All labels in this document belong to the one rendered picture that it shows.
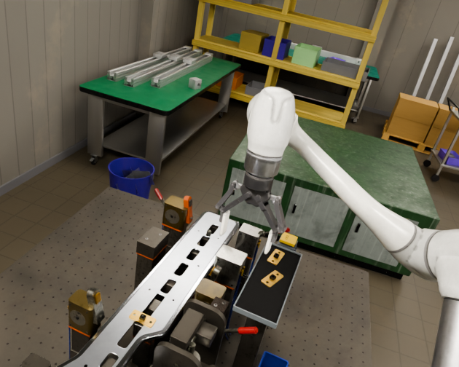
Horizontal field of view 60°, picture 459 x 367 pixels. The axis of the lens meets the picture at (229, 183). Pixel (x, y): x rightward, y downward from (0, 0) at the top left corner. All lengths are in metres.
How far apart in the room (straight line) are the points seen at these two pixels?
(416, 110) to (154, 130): 4.26
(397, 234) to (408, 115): 5.64
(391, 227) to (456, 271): 0.18
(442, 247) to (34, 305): 1.49
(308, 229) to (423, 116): 3.78
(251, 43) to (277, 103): 5.32
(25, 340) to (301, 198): 2.23
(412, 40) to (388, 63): 0.52
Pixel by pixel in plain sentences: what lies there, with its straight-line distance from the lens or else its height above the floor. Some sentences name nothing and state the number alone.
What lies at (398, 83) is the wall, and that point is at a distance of 8.20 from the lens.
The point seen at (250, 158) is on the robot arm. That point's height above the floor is 1.64.
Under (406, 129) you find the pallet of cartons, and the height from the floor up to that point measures 0.28.
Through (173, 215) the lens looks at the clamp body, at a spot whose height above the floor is 1.01.
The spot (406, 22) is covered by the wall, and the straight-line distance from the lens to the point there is 8.05.
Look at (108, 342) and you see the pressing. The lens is 1.32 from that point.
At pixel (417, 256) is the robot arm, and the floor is 1.47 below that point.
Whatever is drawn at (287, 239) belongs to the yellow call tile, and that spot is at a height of 1.16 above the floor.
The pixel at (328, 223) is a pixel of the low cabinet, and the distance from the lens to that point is 3.33.
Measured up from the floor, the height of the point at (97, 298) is 1.08.
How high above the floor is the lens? 2.04
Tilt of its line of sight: 29 degrees down
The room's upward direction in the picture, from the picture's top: 12 degrees clockwise
